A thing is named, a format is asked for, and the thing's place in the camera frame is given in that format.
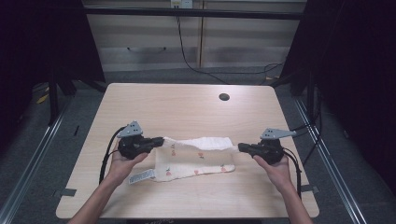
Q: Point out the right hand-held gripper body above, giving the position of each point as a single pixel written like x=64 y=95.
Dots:
x=269 y=151

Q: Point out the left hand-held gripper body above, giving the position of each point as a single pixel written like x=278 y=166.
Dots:
x=132 y=146

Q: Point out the person's right hand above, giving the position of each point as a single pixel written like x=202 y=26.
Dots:
x=277 y=174

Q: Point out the person's left hand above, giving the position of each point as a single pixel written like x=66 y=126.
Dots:
x=121 y=169

